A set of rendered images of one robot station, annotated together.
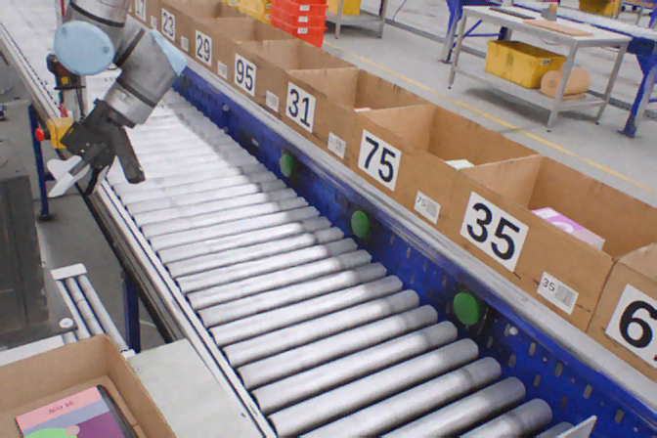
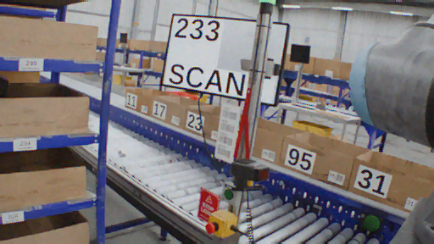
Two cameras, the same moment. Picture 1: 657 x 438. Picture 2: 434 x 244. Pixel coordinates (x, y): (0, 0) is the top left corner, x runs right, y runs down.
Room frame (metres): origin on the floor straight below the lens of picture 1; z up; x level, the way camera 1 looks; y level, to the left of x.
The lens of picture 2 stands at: (0.67, 1.08, 1.39)
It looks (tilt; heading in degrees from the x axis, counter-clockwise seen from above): 11 degrees down; 349
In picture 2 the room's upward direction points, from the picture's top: 8 degrees clockwise
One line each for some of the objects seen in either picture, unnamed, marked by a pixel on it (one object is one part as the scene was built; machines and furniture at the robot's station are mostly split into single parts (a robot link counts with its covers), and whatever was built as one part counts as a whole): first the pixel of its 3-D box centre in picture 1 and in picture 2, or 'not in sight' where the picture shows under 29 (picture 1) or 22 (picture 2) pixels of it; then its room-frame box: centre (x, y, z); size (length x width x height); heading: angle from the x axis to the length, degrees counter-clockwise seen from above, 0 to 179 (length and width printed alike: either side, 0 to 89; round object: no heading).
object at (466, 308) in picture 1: (464, 309); not in sight; (1.05, -0.32, 0.81); 0.07 x 0.01 x 0.07; 36
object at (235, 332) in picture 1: (312, 310); not in sight; (1.09, 0.01, 0.73); 0.52 x 0.05 x 0.05; 126
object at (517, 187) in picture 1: (560, 232); not in sight; (1.16, -0.51, 0.97); 0.39 x 0.29 x 0.17; 36
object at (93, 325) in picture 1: (88, 316); not in sight; (0.95, 0.46, 0.74); 0.28 x 0.02 x 0.02; 39
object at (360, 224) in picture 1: (359, 224); not in sight; (1.36, -0.08, 0.81); 0.07 x 0.01 x 0.07; 36
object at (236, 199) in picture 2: (65, 96); (230, 193); (1.65, 0.80, 0.95); 0.07 x 0.03 x 0.07; 36
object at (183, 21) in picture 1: (205, 27); (219, 124); (2.74, 0.66, 0.97); 0.39 x 0.29 x 0.17; 36
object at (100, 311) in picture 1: (101, 313); not in sight; (0.97, 0.44, 0.74); 0.28 x 0.02 x 0.02; 39
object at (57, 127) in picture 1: (63, 137); (229, 228); (1.61, 0.80, 0.84); 0.15 x 0.09 x 0.07; 36
